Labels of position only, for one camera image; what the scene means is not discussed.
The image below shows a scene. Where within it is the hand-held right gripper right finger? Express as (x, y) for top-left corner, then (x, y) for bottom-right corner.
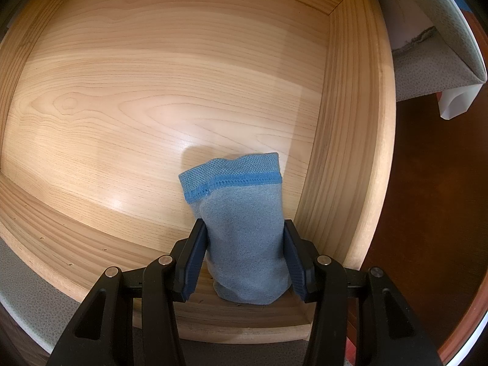
(284, 219), (439, 366)

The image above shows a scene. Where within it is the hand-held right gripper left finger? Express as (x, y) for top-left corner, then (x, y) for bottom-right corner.
(51, 218), (208, 366)

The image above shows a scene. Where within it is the blue sock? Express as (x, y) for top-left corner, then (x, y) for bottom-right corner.
(178, 153), (293, 306)

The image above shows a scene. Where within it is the wooden drawer with grey front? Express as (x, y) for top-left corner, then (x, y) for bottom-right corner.
(0, 0), (395, 366)

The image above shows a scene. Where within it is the white patterned cover cloth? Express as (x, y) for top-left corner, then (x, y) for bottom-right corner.
(375, 0), (488, 120)

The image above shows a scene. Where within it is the grey padded nightstand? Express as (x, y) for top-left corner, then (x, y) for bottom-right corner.
(381, 0), (488, 102)

